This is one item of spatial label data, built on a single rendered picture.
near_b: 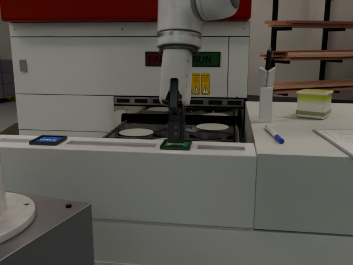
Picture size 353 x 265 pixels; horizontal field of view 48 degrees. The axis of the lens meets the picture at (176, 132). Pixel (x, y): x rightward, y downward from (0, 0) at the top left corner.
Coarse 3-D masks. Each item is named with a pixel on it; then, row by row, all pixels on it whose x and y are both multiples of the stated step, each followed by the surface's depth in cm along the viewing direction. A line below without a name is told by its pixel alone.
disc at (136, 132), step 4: (136, 128) 119; (140, 128) 119; (120, 132) 114; (124, 132) 114; (128, 132) 114; (132, 132) 114; (136, 132) 114; (140, 132) 114; (144, 132) 114; (148, 132) 114; (152, 132) 114
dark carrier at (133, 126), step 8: (136, 120) 131; (144, 120) 131; (120, 128) 119; (128, 128) 119; (144, 128) 119; (152, 128) 119; (160, 128) 119; (192, 128) 119; (232, 128) 119; (112, 136) 109; (120, 136) 109; (128, 136) 109; (136, 136) 109; (144, 136) 109; (152, 136) 109; (160, 136) 109; (192, 136) 109; (200, 136) 110; (208, 136) 110; (216, 136) 110; (224, 136) 110; (232, 136) 109
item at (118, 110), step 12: (120, 108) 135; (132, 108) 134; (144, 108) 133; (156, 108) 133; (168, 108) 132; (192, 108) 131; (204, 108) 131; (216, 108) 130; (228, 108) 130; (240, 108) 129; (120, 120) 136; (240, 132) 131
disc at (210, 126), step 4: (200, 124) 125; (204, 124) 125; (208, 124) 125; (212, 124) 125; (216, 124) 125; (220, 124) 125; (200, 128) 119; (204, 128) 119; (208, 128) 119; (212, 128) 119; (216, 128) 119; (220, 128) 119; (224, 128) 119
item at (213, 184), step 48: (0, 144) 77; (96, 144) 79; (144, 144) 78; (192, 144) 77; (240, 144) 77; (48, 192) 76; (96, 192) 75; (144, 192) 74; (192, 192) 72; (240, 192) 71
